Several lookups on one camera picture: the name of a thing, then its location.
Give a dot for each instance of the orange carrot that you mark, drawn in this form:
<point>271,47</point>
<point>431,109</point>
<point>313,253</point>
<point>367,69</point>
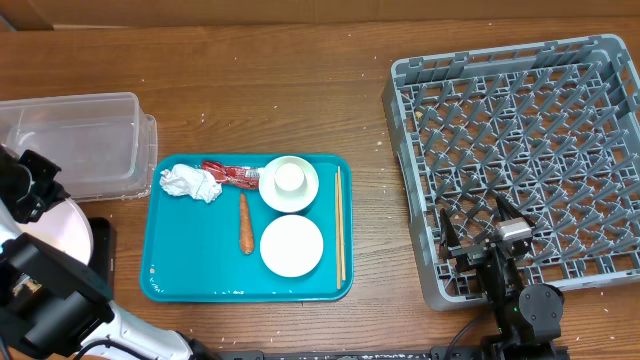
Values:
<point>246,239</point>

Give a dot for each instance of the white napkin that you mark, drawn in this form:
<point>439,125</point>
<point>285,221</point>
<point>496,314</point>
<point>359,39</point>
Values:
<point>184,180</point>

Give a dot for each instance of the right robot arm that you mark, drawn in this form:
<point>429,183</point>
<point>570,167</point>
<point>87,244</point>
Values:
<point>528,317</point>

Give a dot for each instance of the wooden chopstick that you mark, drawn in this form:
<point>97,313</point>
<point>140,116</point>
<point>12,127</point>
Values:
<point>338,231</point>
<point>341,226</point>

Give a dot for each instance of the white upturned cup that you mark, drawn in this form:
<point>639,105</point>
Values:
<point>290,178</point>

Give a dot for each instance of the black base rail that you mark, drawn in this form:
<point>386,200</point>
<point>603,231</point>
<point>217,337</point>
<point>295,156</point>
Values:
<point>435,353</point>

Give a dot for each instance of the clear plastic bin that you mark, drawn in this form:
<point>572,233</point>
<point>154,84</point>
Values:
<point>105,145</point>

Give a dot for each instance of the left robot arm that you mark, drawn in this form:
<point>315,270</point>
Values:
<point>52,303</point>

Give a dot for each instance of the pale green bowl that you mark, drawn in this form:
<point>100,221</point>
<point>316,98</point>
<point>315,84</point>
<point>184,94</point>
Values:
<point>286,202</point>

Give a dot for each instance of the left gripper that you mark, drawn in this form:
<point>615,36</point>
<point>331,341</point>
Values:
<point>51,192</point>

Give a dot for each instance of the small white plate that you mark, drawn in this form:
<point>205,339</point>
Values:
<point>291,246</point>

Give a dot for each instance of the grey dishwasher rack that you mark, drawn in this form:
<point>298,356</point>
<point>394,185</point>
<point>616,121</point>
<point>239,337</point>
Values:
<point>553,127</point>

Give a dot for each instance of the red snack wrapper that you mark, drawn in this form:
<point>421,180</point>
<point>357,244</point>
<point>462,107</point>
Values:
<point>239,176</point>

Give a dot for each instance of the large pink plate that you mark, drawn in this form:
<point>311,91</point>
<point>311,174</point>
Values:
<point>66,228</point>

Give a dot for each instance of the right wooden chopstick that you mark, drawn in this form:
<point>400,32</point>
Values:
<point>341,226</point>

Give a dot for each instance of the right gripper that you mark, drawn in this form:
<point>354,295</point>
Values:
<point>471,253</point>

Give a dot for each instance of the black waste tray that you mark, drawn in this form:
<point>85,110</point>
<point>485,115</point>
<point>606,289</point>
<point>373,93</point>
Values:
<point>102,261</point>

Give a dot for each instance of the left wooden chopstick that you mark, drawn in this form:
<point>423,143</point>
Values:
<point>338,231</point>

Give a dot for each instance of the teal plastic tray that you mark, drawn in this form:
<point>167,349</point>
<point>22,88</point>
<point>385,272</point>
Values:
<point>192,251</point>

